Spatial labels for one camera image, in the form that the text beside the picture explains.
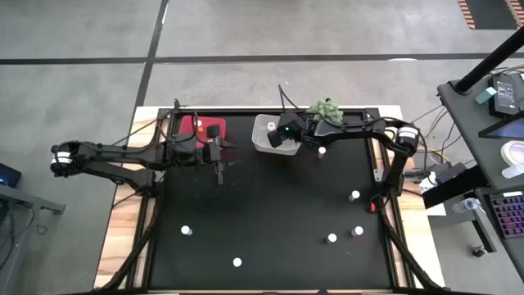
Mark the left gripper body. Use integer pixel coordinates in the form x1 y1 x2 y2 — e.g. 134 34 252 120
198 137 226 166

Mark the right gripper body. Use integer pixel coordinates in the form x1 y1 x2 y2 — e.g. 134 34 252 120
278 110 308 143

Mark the pink-red plastic bin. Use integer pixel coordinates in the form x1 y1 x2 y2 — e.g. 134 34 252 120
178 115 228 149

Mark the clear plastic container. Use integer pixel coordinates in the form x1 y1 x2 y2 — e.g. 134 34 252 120
251 113 303 157

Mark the green artificial plant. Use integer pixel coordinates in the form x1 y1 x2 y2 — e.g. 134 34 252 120
306 98 345 125

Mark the black table mat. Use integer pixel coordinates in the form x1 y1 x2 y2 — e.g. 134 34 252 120
149 112 395 290

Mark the clear plastic water bottle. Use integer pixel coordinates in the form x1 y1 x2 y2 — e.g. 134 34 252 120
451 197 483 215

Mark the grey metal desk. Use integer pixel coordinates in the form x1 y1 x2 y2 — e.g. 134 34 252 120
0 183 66 295

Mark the teal block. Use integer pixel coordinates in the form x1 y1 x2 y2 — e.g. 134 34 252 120
474 86 498 105

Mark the blue lit device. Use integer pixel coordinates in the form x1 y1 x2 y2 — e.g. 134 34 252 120
0 162 23 189

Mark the black power adapter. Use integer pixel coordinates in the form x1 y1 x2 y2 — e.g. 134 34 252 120
492 72 523 119

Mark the white tape roll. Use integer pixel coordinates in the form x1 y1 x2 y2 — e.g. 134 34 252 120
500 139 524 167

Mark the backlit keyboard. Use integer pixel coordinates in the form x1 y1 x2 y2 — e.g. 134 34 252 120
488 191 524 239

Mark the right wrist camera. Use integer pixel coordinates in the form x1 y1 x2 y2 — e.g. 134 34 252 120
267 129 284 149

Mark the black aluminium frame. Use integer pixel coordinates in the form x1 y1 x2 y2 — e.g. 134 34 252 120
93 107 449 295

